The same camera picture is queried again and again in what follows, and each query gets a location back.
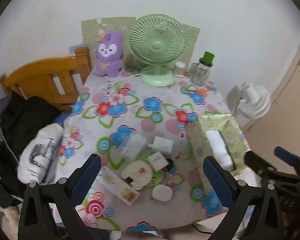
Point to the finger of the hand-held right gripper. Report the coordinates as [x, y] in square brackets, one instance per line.
[256, 163]
[286, 155]

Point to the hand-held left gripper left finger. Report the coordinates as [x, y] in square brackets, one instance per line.
[86, 180]

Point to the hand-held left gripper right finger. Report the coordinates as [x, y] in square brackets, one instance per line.
[218, 182]

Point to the long white box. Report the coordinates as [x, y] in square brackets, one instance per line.
[115, 183]

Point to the cartoon-print fabric storage box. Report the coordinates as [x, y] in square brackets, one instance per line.
[197, 140]

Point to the small black object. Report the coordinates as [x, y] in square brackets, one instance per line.
[170, 164]

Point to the round beige bear mirror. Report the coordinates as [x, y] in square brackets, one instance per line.
[140, 173]

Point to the clear plastic packet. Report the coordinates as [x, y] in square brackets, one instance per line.
[130, 147]

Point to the white oval case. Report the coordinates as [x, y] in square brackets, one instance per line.
[162, 193]

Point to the small white square adapter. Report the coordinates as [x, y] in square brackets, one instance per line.
[157, 160]

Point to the white charger plug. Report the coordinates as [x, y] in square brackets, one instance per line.
[162, 143]

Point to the white foam block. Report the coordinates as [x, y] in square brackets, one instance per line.
[218, 147]

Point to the white printed bag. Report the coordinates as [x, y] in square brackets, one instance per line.
[40, 152]

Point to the white standing fan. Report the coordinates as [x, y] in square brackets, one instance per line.
[255, 100]

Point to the black bag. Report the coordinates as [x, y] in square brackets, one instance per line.
[2, 170]

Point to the black clothing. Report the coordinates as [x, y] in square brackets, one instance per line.
[25, 120]

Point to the beige cloth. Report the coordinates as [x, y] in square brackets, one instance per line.
[7, 220]

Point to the orange scissors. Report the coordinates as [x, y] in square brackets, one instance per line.
[198, 91]

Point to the floral tablecloth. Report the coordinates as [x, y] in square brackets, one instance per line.
[150, 97]

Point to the glass mug jar green lid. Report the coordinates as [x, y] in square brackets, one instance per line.
[201, 73]

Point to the purple plush toy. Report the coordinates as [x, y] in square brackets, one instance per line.
[107, 65]

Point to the cotton swab jar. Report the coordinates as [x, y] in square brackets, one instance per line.
[179, 68]

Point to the wooden bed headboard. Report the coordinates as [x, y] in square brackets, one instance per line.
[40, 67]

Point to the green desk fan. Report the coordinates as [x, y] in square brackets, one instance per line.
[156, 45]

